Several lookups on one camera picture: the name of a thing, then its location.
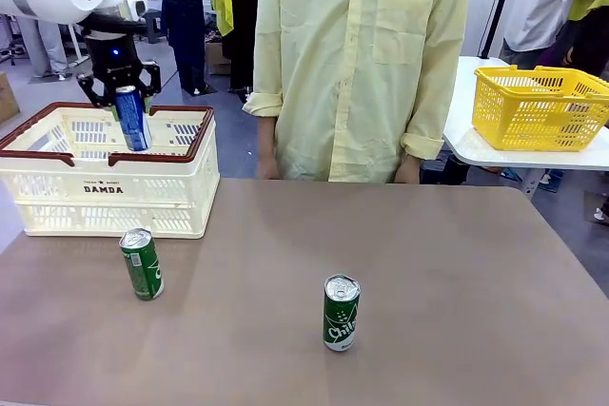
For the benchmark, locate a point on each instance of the yellow plastic shopping basket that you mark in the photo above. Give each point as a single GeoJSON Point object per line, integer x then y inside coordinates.
{"type": "Point", "coordinates": [537, 111]}

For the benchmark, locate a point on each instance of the bystander yellow-green vest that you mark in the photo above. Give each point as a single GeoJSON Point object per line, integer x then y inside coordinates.
{"type": "Point", "coordinates": [592, 11]}

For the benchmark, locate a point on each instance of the person's left hand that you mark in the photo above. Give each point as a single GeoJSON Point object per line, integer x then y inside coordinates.
{"type": "Point", "coordinates": [408, 173]}

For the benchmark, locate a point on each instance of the black tripod stand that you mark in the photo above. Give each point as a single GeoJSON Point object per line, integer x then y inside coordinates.
{"type": "Point", "coordinates": [499, 2]}

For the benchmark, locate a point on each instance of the person's right hand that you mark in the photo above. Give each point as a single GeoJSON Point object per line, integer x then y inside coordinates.
{"type": "Point", "coordinates": [269, 170]}

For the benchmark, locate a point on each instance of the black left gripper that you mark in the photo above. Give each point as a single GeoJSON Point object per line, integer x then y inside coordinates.
{"type": "Point", "coordinates": [111, 63]}

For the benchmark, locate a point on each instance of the bystander with yellow vest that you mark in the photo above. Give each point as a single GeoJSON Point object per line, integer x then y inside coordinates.
{"type": "Point", "coordinates": [235, 21]}

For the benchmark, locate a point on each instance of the small cardboard box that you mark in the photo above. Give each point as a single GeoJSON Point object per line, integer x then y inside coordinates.
{"type": "Point", "coordinates": [216, 59]}

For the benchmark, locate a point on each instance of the bystander in light grey trousers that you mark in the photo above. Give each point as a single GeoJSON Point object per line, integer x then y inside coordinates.
{"type": "Point", "coordinates": [43, 44]}

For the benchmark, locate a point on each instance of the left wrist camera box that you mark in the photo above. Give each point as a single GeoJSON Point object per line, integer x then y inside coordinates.
{"type": "Point", "coordinates": [137, 7]}

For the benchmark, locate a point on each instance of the large cardboard box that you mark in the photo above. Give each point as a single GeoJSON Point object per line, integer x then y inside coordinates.
{"type": "Point", "coordinates": [7, 99]}

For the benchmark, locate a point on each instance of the person in yellow shirt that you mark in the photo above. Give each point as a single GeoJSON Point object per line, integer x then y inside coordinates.
{"type": "Point", "coordinates": [352, 68]}

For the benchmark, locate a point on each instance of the bystander white shirt navy trousers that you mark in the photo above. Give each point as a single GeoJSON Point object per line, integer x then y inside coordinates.
{"type": "Point", "coordinates": [183, 21]}

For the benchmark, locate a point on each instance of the blue Pocari Sweat can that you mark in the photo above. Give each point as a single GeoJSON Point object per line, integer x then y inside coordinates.
{"type": "Point", "coordinates": [133, 121]}

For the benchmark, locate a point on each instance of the white side table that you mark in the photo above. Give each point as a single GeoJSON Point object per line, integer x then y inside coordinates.
{"type": "Point", "coordinates": [468, 144]}

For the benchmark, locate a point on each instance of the black plastic stool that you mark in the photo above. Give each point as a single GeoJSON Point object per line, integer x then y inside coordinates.
{"type": "Point", "coordinates": [153, 28]}

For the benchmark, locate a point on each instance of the person's right forearm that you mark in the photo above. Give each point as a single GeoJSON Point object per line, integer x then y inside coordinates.
{"type": "Point", "coordinates": [267, 137]}

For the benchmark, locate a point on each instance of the green Chilsung cider can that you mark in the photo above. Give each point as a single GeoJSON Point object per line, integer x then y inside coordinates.
{"type": "Point", "coordinates": [341, 320]}
{"type": "Point", "coordinates": [145, 268]}

